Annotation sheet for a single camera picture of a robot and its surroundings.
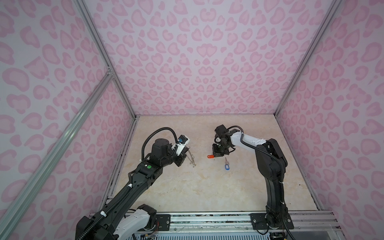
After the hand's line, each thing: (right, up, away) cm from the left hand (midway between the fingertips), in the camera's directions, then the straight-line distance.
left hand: (187, 146), depth 76 cm
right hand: (+16, -7, +19) cm, 26 cm away
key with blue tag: (+24, -14, +17) cm, 32 cm away
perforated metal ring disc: (+2, -6, 0) cm, 6 cm away
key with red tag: (+14, -9, +20) cm, 26 cm away
